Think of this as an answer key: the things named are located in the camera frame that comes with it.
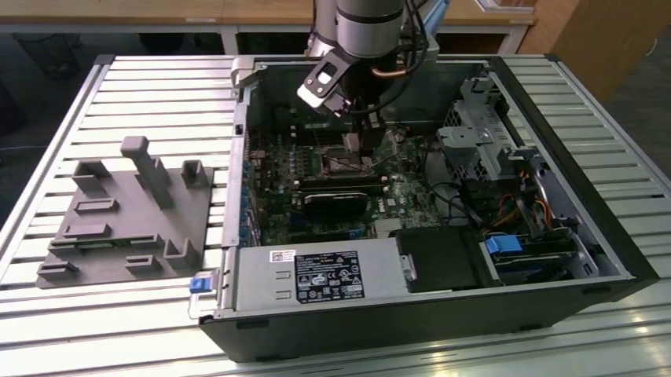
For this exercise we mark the silver CPU plate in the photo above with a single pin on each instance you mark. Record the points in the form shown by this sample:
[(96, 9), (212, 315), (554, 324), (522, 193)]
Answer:
[(350, 142)]

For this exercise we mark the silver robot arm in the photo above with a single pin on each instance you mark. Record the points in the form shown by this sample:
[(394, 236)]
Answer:
[(368, 27)]

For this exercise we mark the RAM slot with white clips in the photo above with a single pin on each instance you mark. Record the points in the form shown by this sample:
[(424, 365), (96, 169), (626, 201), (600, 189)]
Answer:
[(341, 183), (316, 125), (341, 191), (316, 134)]

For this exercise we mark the RAM slot with black clips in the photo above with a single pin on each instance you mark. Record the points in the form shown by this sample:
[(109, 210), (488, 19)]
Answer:
[(341, 187), (341, 180), (316, 129), (316, 139)]

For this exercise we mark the CPU socket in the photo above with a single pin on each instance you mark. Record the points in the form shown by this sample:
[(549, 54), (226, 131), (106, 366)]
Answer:
[(336, 165)]

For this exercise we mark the green motherboard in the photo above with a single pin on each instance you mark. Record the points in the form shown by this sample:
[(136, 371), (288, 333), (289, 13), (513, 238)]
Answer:
[(409, 196)]

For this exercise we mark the black graphics card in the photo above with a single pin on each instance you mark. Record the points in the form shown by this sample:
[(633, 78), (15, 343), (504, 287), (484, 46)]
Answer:
[(336, 204)]

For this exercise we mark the metal drive cage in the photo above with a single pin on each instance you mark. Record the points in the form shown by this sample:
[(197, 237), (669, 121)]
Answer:
[(488, 165)]

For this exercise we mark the silver chipset heatsink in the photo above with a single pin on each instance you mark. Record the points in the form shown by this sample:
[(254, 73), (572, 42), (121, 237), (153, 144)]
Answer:
[(390, 227)]

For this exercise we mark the black plastic shroud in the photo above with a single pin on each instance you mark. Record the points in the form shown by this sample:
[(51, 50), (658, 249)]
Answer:
[(446, 259)]

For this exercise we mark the hard disk in blue carrier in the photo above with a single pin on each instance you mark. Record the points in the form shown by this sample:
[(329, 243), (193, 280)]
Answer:
[(504, 245)]

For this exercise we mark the silver power supply with label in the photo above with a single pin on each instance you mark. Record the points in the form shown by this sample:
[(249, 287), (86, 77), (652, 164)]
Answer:
[(325, 275)]

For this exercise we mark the wooden cabinet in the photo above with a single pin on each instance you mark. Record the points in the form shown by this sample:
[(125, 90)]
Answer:
[(604, 39)]

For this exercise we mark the grey parts rack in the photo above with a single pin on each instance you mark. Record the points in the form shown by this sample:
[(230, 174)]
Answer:
[(132, 228)]

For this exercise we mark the blue case latch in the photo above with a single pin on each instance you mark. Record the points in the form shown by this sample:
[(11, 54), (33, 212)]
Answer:
[(200, 286)]

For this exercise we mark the black and grey PC case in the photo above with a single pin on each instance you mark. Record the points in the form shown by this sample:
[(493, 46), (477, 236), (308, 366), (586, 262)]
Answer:
[(368, 337)]

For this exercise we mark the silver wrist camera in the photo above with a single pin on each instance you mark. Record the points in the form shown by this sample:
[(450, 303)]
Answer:
[(322, 84)]

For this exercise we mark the silver bracket with round hole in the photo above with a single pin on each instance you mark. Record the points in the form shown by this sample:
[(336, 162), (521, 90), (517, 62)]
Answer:
[(472, 143)]

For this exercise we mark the wooden desk with white frame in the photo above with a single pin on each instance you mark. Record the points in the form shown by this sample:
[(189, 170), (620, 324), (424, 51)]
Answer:
[(158, 19)]

